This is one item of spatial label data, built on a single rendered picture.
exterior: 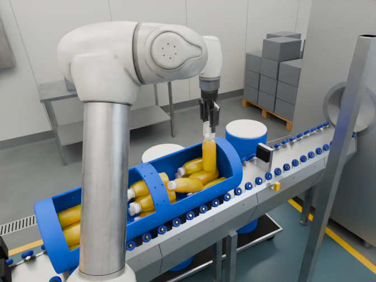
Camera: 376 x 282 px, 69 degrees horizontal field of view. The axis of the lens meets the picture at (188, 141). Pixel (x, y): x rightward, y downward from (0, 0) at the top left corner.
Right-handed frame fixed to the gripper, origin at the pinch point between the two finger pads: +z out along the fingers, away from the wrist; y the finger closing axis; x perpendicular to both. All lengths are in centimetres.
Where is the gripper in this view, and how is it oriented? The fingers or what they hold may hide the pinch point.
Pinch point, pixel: (208, 130)
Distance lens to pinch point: 127.8
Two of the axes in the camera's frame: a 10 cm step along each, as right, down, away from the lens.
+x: -8.5, 2.8, -4.5
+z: 0.3, 8.7, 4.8
